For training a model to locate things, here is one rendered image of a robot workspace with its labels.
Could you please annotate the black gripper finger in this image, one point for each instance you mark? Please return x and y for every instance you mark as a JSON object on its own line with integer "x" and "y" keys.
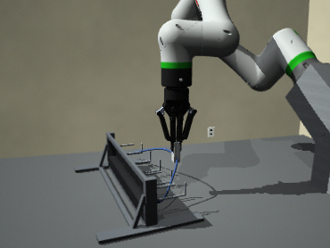
{"x": 172, "y": 137}
{"x": 183, "y": 134}

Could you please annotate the black patch panel rack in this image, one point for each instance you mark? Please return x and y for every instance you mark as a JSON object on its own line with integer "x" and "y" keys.
{"x": 129, "y": 181}

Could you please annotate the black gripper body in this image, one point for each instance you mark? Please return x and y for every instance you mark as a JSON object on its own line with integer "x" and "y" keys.
{"x": 176, "y": 98}

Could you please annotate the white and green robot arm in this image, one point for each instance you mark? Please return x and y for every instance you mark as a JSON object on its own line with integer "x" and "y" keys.
{"x": 214, "y": 34}

